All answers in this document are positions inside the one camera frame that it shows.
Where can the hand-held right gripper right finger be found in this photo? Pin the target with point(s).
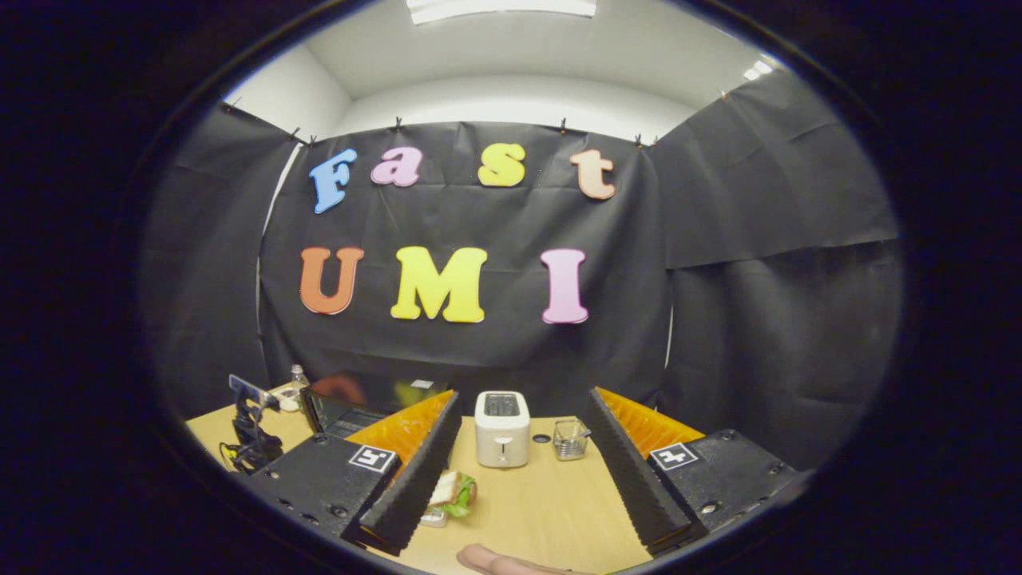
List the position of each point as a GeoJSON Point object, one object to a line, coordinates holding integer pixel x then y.
{"type": "Point", "coordinates": [635, 479]}

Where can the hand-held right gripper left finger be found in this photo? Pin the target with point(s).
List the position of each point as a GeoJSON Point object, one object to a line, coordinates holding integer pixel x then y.
{"type": "Point", "coordinates": [415, 479]}

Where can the sandwich with lettuce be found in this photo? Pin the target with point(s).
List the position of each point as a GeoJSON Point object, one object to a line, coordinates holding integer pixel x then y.
{"type": "Point", "coordinates": [455, 491]}

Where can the black electric oven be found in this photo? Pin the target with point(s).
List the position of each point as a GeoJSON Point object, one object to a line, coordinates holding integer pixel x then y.
{"type": "Point", "coordinates": [335, 415]}

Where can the sectioned snack plate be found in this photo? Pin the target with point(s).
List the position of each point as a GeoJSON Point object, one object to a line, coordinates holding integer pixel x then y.
{"type": "Point", "coordinates": [287, 395]}

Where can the clear plastic water bottle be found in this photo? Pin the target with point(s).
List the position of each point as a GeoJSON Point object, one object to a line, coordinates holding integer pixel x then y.
{"type": "Point", "coordinates": [299, 377]}

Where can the white toaster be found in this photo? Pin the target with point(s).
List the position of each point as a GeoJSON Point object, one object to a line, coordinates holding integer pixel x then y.
{"type": "Point", "coordinates": [501, 435]}

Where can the black backdrop cloth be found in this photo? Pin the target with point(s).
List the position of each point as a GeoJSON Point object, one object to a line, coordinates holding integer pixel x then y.
{"type": "Point", "coordinates": [758, 319]}

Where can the row of cloth clips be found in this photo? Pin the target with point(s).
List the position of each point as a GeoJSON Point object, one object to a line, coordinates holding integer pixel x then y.
{"type": "Point", "coordinates": [397, 124]}

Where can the small ceiling light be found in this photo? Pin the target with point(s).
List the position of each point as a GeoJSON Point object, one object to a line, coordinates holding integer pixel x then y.
{"type": "Point", "coordinates": [757, 70]}

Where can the long ceiling light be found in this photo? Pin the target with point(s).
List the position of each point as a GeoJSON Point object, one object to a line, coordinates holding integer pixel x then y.
{"type": "Point", "coordinates": [503, 8]}

